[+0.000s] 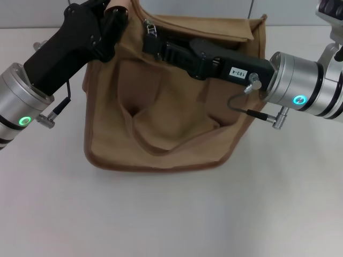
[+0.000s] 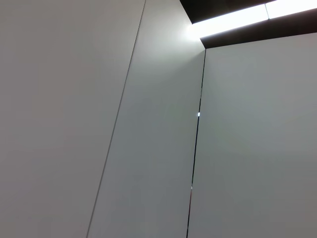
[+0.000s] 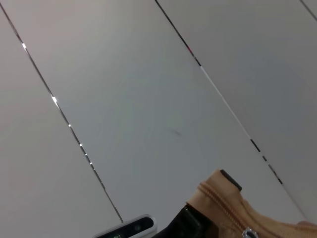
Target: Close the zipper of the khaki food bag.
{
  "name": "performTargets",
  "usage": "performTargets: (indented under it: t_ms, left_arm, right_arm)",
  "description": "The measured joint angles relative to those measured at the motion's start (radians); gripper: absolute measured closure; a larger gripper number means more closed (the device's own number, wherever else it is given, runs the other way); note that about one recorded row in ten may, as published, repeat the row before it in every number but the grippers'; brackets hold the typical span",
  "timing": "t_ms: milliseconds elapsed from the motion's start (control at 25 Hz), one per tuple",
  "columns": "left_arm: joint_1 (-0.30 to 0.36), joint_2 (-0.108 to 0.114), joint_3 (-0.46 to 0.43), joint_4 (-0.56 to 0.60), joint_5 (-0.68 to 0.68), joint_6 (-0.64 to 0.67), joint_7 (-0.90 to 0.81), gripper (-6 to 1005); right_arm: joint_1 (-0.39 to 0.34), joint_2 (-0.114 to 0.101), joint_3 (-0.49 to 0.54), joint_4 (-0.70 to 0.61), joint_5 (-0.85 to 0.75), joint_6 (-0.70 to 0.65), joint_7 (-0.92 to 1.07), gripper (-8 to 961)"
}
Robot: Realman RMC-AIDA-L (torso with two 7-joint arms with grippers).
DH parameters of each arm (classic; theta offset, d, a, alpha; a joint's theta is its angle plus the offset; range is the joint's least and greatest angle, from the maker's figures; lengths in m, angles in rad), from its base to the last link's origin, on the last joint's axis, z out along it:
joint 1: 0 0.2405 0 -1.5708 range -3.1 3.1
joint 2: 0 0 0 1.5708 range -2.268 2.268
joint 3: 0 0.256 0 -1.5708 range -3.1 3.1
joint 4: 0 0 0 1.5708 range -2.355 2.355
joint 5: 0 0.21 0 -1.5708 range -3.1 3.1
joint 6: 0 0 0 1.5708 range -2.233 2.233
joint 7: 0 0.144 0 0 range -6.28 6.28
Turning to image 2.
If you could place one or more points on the white ceiling light panel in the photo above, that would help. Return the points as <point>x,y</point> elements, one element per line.
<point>230,16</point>
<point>289,7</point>

